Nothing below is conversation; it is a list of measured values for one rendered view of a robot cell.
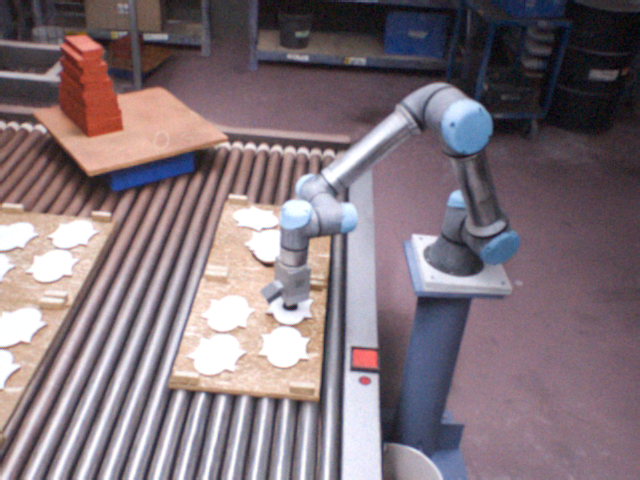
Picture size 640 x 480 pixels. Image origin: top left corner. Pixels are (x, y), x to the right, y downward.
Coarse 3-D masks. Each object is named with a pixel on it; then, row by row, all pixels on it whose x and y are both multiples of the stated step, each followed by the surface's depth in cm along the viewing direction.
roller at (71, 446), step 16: (176, 192) 238; (176, 208) 232; (160, 224) 221; (160, 240) 215; (144, 256) 208; (144, 272) 201; (144, 288) 197; (128, 304) 189; (128, 320) 185; (112, 336) 179; (112, 352) 174; (96, 368) 170; (112, 368) 172; (96, 384) 165; (96, 400) 162; (80, 416) 157; (80, 432) 154; (64, 448) 150; (80, 448) 152; (64, 464) 147
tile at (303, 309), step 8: (272, 304) 189; (280, 304) 189; (304, 304) 190; (272, 312) 186; (280, 312) 187; (288, 312) 187; (296, 312) 187; (304, 312) 187; (280, 320) 184; (288, 320) 184; (296, 320) 184
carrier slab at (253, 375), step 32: (224, 288) 195; (256, 288) 196; (192, 320) 183; (256, 320) 185; (320, 320) 187; (192, 352) 174; (256, 352) 175; (320, 352) 177; (224, 384) 165; (256, 384) 166; (288, 384) 167
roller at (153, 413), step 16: (240, 144) 270; (224, 176) 250; (224, 192) 240; (208, 224) 224; (208, 240) 216; (208, 256) 210; (192, 272) 203; (192, 288) 196; (192, 304) 192; (176, 320) 186; (176, 336) 180; (176, 352) 176; (160, 368) 171; (160, 384) 166; (160, 400) 163; (144, 416) 159; (160, 416) 160; (144, 432) 154; (144, 448) 151; (128, 464) 148; (144, 464) 149
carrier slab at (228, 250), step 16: (224, 208) 229; (240, 208) 229; (256, 208) 230; (272, 208) 231; (224, 224) 221; (224, 240) 214; (240, 240) 214; (320, 240) 217; (224, 256) 207; (240, 256) 208; (320, 256) 211; (240, 272) 201; (256, 272) 202; (272, 272) 202; (320, 272) 204
